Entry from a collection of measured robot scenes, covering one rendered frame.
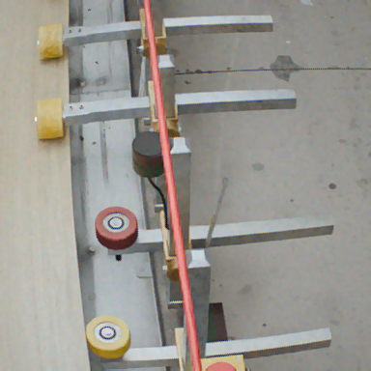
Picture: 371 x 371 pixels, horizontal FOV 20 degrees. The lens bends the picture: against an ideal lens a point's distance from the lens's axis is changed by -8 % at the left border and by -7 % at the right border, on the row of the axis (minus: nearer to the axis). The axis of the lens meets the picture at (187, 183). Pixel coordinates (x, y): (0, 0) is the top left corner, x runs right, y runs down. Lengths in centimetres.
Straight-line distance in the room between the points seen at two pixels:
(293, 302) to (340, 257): 22
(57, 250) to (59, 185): 16
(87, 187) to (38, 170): 35
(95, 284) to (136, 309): 11
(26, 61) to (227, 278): 103
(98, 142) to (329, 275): 88
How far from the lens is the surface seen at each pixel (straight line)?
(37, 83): 231
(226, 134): 343
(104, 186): 246
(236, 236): 207
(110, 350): 186
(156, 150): 181
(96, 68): 274
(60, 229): 203
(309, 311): 302
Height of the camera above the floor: 247
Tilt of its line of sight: 49 degrees down
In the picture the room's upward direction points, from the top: 1 degrees clockwise
